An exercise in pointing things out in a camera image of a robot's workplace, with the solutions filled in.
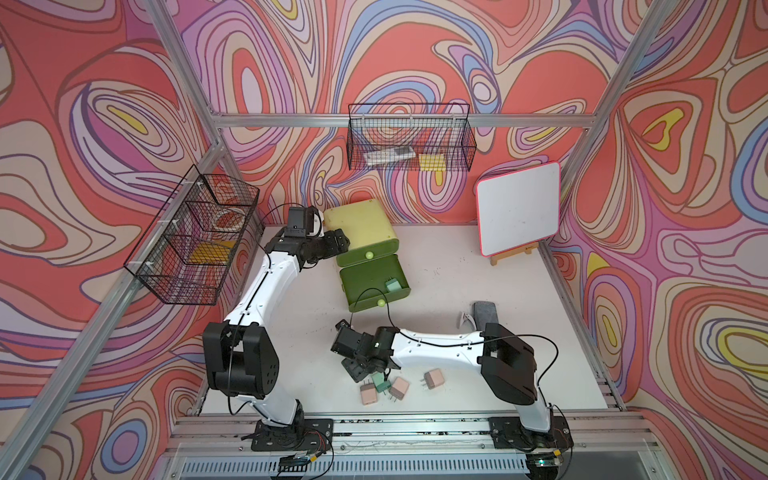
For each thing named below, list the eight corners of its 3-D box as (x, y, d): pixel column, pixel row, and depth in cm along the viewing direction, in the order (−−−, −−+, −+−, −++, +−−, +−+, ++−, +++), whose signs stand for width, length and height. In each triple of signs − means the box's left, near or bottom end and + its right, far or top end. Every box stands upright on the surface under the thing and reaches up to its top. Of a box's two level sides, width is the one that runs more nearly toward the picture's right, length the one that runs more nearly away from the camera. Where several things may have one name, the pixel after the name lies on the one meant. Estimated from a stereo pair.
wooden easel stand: (492, 266, 110) (496, 258, 106) (490, 262, 111) (493, 255, 107) (535, 253, 114) (540, 245, 110) (533, 250, 115) (537, 242, 111)
